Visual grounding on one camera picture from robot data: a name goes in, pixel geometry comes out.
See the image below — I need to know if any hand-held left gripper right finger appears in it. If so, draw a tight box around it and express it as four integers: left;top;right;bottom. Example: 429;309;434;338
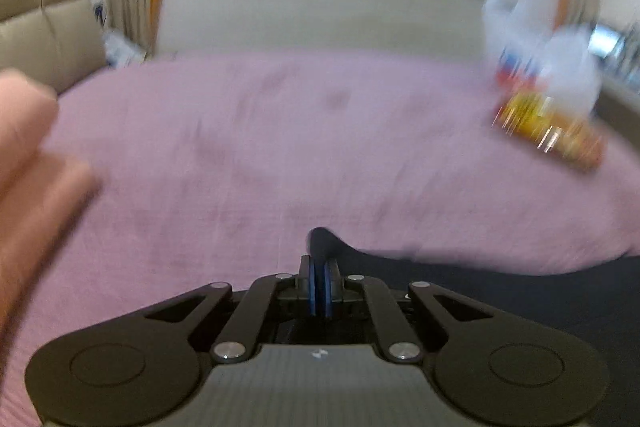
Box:
320;258;493;364

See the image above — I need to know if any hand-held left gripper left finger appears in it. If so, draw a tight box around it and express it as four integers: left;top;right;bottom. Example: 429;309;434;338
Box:
145;255;318;364

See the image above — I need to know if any black striped hoodie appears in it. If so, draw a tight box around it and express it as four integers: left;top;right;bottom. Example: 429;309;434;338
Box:
306;227;640;410

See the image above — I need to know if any yellow red snack packet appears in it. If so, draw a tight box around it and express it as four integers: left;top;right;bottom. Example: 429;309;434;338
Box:
492;91;606;173

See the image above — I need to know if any white nightstand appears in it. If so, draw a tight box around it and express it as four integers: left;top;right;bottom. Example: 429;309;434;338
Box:
94;1;152;68

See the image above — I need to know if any folded pink blanket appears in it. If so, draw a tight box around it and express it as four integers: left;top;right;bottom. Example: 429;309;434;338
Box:
0;67;101;335

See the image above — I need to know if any white plastic bag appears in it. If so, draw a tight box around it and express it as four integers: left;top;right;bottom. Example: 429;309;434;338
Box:
482;0;604;118

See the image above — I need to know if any light blue desk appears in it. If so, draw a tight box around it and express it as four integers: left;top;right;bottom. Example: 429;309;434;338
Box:
589;21;640;135

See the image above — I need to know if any beige padded headboard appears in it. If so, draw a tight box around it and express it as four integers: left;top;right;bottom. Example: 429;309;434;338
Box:
0;0;109;96

